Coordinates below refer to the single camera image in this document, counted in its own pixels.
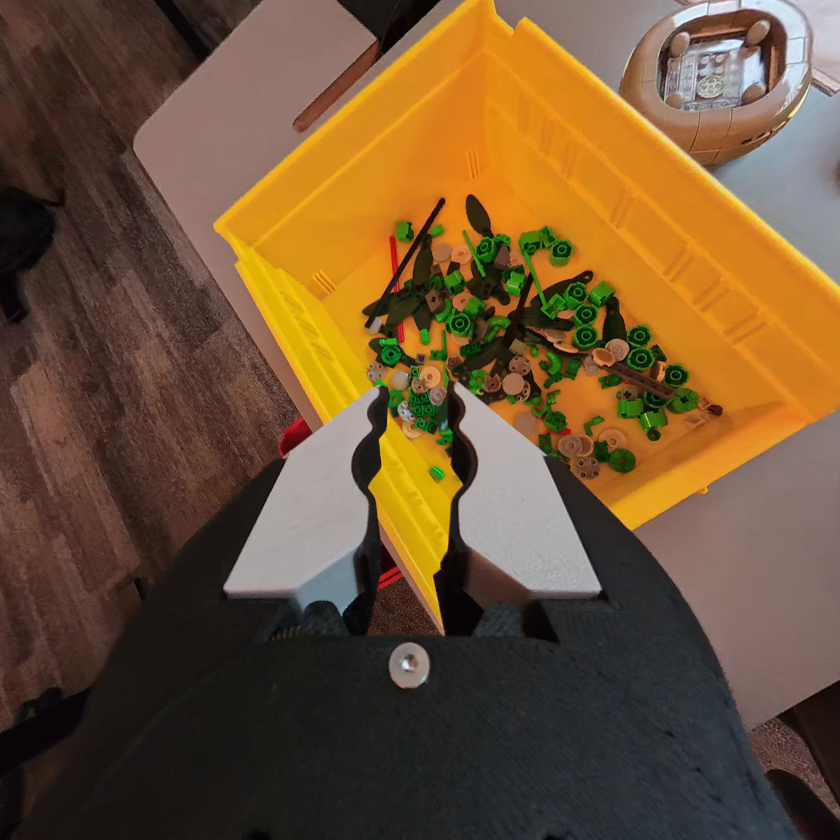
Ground dark green case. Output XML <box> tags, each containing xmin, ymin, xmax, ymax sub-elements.
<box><xmin>338</xmin><ymin>0</ymin><xmax>454</xmax><ymax>53</ymax></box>

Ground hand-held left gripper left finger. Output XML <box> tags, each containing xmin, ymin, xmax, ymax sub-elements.
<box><xmin>224</xmin><ymin>386</ymin><xmax>391</xmax><ymax>636</ymax></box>

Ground red rod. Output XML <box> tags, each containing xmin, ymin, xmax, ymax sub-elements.
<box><xmin>388</xmin><ymin>235</ymin><xmax>406</xmax><ymax>345</ymax></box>

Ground yellow plastic bin with bricks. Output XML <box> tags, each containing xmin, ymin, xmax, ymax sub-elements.
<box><xmin>213</xmin><ymin>0</ymin><xmax>840</xmax><ymax>631</ymax></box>

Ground long black rod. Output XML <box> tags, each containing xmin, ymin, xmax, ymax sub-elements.
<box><xmin>365</xmin><ymin>197</ymin><xmax>447</xmax><ymax>329</ymax></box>

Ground pile of green toy bricks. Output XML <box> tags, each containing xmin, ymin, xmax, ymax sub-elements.
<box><xmin>363</xmin><ymin>194</ymin><xmax>725</xmax><ymax>481</ymax></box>

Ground tan round brick model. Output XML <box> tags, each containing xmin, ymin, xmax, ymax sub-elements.
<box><xmin>619</xmin><ymin>0</ymin><xmax>815</xmax><ymax>166</ymax></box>

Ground short black rod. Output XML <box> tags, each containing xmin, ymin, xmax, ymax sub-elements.
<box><xmin>502</xmin><ymin>272</ymin><xmax>534</xmax><ymax>352</ymax></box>

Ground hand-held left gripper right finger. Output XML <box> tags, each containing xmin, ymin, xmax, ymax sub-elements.
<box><xmin>433</xmin><ymin>382</ymin><xmax>602</xmax><ymax>636</ymax></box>

